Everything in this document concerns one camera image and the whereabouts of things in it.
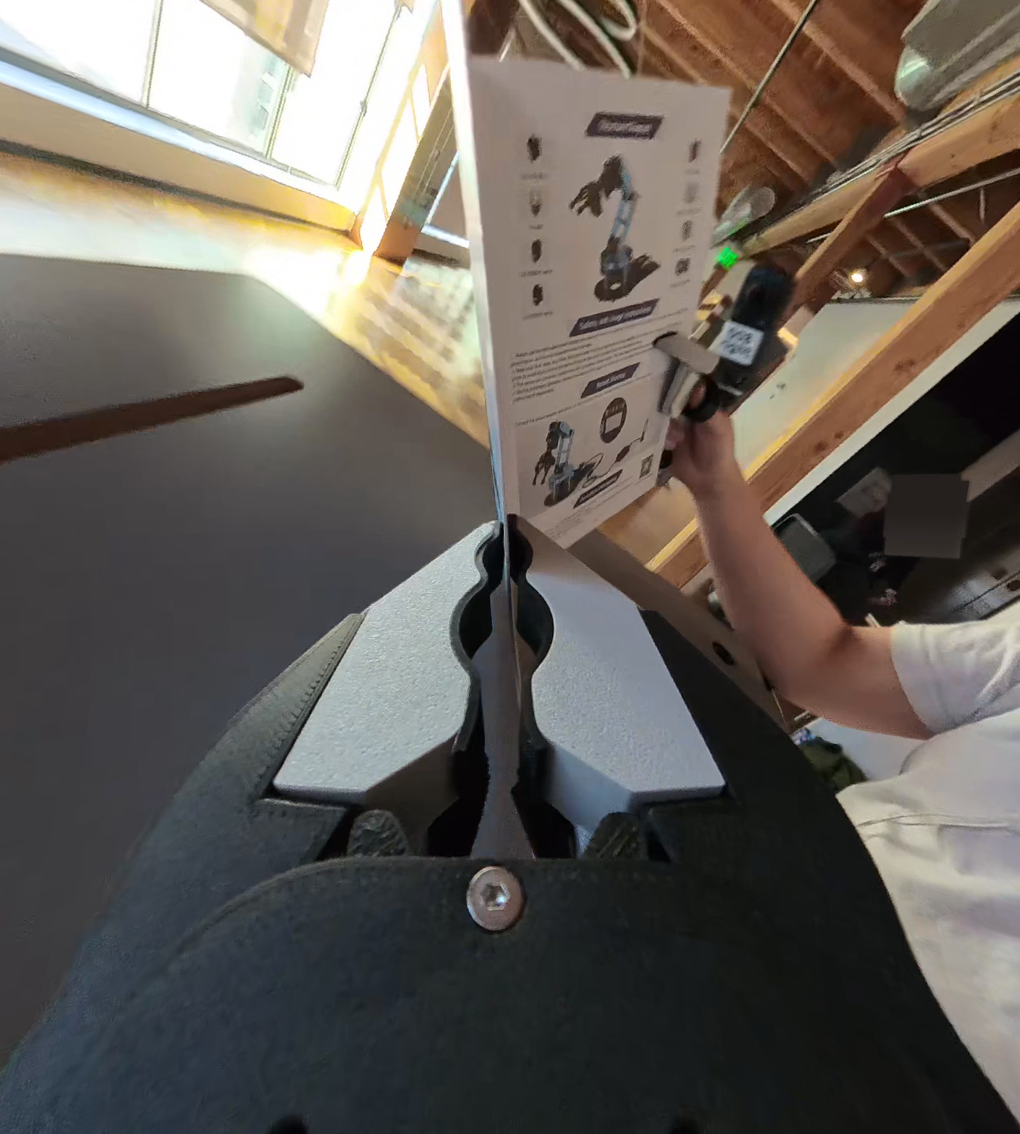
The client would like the dark grey desk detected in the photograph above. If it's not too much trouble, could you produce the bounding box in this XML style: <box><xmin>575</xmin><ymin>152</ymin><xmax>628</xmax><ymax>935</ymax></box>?
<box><xmin>0</xmin><ymin>246</ymin><xmax>781</xmax><ymax>1134</ymax></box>

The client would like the person's right forearm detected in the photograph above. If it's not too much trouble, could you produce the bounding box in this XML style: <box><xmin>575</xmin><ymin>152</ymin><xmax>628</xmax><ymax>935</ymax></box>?
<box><xmin>691</xmin><ymin>474</ymin><xmax>934</xmax><ymax>741</ymax></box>

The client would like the large glass window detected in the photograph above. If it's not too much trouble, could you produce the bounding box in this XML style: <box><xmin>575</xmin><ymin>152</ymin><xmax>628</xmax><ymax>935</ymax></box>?
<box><xmin>0</xmin><ymin>0</ymin><xmax>422</xmax><ymax>183</ymax></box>

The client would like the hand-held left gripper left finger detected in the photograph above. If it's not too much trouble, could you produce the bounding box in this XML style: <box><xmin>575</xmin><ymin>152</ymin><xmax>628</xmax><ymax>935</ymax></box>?
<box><xmin>272</xmin><ymin>521</ymin><xmax>506</xmax><ymax>807</ymax></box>

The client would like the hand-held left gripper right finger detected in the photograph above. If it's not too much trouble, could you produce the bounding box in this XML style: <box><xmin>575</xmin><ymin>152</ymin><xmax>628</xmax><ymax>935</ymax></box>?
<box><xmin>510</xmin><ymin>516</ymin><xmax>728</xmax><ymax>813</ymax></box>

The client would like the round metal ventilation duct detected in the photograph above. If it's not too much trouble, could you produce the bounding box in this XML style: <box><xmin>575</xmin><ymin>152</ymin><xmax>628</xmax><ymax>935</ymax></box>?
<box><xmin>712</xmin><ymin>184</ymin><xmax>778</xmax><ymax>245</ymax></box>

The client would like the large metal ventilation duct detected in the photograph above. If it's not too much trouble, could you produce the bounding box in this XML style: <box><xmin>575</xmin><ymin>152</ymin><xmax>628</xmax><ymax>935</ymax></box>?
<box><xmin>895</xmin><ymin>0</ymin><xmax>1020</xmax><ymax>112</ymax></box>

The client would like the robot arm instruction booklet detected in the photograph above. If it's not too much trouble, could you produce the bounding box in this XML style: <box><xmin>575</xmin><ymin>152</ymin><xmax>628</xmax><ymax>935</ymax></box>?
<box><xmin>439</xmin><ymin>0</ymin><xmax>734</xmax><ymax>861</ymax></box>

